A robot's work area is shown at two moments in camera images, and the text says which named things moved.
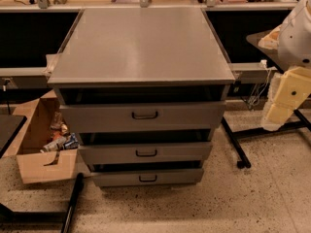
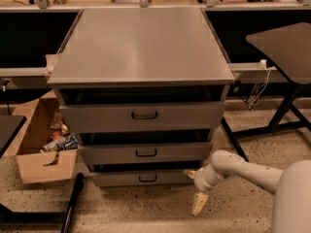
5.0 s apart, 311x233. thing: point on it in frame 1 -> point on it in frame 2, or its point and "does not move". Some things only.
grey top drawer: [189, 116] does not move
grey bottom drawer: [143, 179] does not move
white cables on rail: [260, 86] does not move
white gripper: [296, 43] -> [201, 183]
